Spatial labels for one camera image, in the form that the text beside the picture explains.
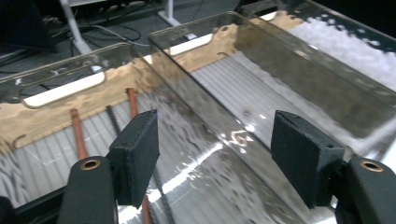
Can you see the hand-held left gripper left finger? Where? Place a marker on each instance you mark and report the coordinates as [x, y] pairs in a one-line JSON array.
[[135, 158]]

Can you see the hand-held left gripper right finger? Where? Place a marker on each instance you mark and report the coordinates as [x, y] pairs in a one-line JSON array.
[[299, 155]]

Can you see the black chopstick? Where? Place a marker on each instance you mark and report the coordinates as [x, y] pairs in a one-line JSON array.
[[113, 119]]

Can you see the transparent brown plastic bin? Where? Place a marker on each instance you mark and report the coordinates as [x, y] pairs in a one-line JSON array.
[[342, 46], [233, 87], [46, 149]]

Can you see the dark bulky box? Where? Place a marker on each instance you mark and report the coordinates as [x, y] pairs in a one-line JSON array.
[[21, 21]]

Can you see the white metal desk frame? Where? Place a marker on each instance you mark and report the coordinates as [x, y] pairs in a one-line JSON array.
[[74, 28]]

